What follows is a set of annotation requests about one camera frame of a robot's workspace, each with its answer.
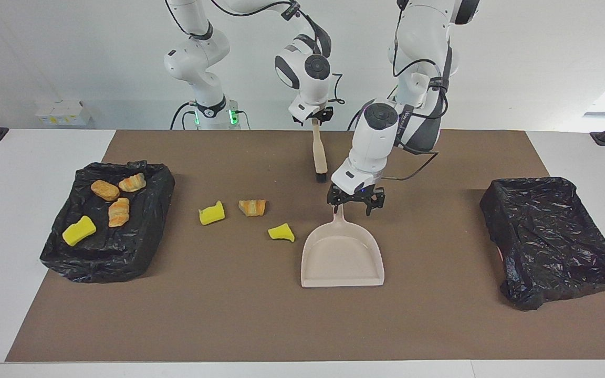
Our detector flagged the beige brush black bristles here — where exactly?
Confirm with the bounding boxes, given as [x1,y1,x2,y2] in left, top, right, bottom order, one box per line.
[310,118,328,183]

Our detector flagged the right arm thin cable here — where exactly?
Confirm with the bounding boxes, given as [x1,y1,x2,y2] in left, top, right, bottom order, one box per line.
[211,0,346,106]

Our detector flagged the flaky pastry piece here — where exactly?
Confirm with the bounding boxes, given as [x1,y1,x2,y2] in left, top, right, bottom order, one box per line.
[118,173,147,193]
[108,197,131,228]

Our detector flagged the yellow sponge piece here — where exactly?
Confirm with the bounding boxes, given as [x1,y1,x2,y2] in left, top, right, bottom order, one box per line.
[62,216,97,247]
[268,223,296,243]
[199,201,226,226]

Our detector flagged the brown table mat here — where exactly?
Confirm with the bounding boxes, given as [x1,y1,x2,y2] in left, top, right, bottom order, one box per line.
[5,130,605,363]

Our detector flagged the black bag lined bin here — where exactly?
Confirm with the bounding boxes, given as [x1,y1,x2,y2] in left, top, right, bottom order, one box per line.
[479,176,605,311]
[39,161,176,284]

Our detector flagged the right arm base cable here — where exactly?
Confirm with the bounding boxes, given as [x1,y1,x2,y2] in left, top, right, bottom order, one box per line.
[170,101,198,130]

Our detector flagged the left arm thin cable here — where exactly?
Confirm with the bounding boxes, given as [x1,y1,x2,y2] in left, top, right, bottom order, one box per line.
[381,0,440,182]

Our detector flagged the brown bread roll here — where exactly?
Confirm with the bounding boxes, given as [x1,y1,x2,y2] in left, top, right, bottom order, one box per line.
[91,180,121,202]

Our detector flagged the white cardboard box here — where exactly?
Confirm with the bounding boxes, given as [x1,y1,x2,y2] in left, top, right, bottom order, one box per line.
[35,100,93,127]

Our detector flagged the beige plastic dustpan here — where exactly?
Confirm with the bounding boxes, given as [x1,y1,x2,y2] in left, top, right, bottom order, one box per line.
[301,205,385,288]

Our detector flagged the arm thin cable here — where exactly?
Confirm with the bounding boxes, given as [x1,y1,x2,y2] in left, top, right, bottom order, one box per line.
[211,0,346,106]
[381,0,440,182]

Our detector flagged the orange striped croissant piece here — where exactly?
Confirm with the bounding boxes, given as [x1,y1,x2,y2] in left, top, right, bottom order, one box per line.
[238,199,267,217]

